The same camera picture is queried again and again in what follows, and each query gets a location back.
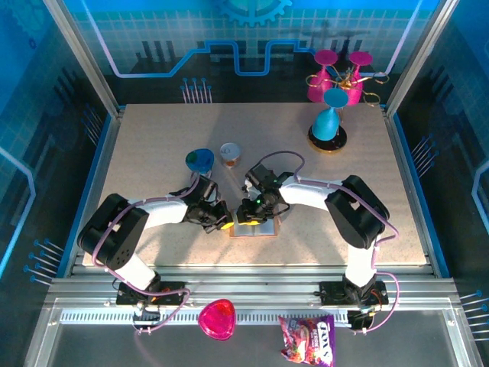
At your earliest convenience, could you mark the small white orange can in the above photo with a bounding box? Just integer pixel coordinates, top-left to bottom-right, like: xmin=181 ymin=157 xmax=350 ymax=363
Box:
xmin=220 ymin=142 xmax=241 ymax=168

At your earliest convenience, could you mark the pink heart-shaped bowl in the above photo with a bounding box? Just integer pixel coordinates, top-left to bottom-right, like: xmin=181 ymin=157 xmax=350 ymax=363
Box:
xmin=197 ymin=298 xmax=237 ymax=341

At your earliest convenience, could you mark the blue wine glass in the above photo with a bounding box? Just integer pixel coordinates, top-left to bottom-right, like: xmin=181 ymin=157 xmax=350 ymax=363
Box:
xmin=311 ymin=88 xmax=349 ymax=141

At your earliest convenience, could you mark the pink wine glass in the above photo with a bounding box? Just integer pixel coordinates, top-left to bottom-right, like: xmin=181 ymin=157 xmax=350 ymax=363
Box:
xmin=343 ymin=51 xmax=374 ymax=106
xmin=307 ymin=49 xmax=340 ymax=103

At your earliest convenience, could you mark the purple snack bag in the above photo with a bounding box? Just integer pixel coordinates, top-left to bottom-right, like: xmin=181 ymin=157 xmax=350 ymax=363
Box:
xmin=277 ymin=313 xmax=335 ymax=367

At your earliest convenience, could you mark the aluminium frame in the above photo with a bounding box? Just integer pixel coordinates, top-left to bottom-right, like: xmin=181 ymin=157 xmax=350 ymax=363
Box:
xmin=22 ymin=0 xmax=478 ymax=367

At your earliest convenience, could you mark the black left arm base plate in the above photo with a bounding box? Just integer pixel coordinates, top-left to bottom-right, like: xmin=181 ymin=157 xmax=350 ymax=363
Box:
xmin=115 ymin=281 xmax=188 ymax=307

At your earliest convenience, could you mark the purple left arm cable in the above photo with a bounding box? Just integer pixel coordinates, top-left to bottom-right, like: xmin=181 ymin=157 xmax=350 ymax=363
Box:
xmin=93 ymin=171 xmax=191 ymax=336

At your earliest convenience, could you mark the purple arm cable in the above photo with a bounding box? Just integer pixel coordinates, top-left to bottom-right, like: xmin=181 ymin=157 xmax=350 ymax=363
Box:
xmin=93 ymin=171 xmax=191 ymax=336
xmin=261 ymin=151 xmax=401 ymax=336

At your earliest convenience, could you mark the gold wire glass rack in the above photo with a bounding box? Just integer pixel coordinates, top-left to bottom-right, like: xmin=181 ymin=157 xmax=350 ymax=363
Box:
xmin=305 ymin=64 xmax=390 ymax=154

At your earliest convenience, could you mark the white slotted cable duct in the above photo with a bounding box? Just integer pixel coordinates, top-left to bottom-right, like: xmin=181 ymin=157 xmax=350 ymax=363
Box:
xmin=60 ymin=308 xmax=351 ymax=326

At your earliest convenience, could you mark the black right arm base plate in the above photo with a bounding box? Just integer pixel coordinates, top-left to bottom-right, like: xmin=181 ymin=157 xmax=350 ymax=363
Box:
xmin=319 ymin=281 xmax=390 ymax=307

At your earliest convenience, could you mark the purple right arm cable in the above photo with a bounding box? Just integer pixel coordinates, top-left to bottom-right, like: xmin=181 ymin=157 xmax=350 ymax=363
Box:
xmin=261 ymin=151 xmax=401 ymax=336

